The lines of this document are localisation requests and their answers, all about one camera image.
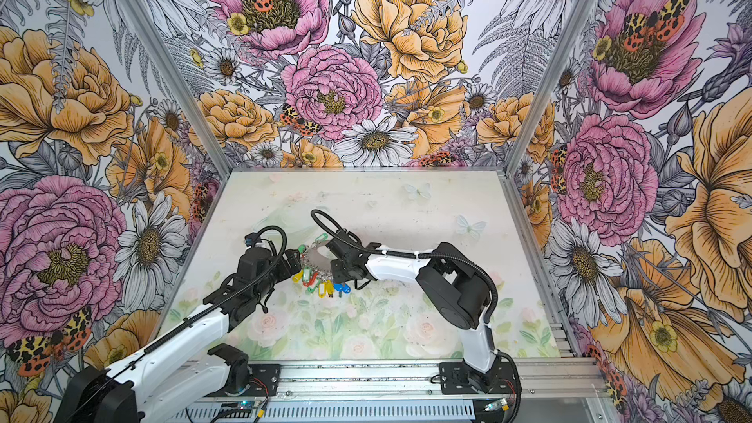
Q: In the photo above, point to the aluminium front rail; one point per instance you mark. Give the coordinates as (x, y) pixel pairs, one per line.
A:
(564, 390)

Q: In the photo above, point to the green circuit board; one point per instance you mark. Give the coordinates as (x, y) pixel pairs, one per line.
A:
(502, 404)
(244, 410)

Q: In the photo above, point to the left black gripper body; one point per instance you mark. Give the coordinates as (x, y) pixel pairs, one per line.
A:
(278, 274)

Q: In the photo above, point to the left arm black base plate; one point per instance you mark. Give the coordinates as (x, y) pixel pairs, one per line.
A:
(251, 380)

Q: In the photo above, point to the green circuit board left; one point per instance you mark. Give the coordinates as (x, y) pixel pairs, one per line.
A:
(244, 410)

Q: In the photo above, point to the green circuit board right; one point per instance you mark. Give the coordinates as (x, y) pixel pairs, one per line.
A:
(502, 404)

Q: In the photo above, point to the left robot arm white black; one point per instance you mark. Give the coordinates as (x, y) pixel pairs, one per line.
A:
(188, 362)

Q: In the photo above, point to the right aluminium corner post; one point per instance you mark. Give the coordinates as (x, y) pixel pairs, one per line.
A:
(571, 30)

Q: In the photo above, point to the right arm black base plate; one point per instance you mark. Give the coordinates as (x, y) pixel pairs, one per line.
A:
(458, 378)

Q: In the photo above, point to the bunch of coloured key tags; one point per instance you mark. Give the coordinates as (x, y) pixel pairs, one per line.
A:
(323, 289)

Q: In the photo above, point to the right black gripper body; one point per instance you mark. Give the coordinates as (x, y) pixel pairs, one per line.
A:
(341, 269)

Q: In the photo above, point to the aluminium corner post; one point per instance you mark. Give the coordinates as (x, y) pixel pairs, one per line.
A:
(571, 30)
(138, 15)

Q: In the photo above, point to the left aluminium corner post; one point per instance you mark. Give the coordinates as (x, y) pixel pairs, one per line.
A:
(138, 15)

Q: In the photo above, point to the metal key organizer plate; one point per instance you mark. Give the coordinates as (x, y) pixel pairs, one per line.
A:
(316, 261)

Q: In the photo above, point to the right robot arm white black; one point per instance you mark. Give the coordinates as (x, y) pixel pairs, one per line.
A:
(463, 293)

